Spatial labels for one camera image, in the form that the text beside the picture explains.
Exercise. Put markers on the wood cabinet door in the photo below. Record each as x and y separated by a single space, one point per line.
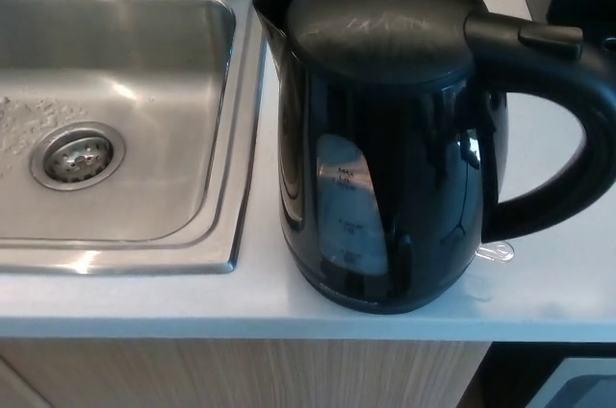
12 393
240 374

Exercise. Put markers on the black electric kettle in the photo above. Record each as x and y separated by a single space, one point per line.
409 162

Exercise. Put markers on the stainless steel sink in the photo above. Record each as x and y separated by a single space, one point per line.
144 90

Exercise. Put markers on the metal sink drain strainer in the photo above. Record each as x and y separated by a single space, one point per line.
78 156

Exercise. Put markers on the silver under-counter appliance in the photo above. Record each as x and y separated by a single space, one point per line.
582 389

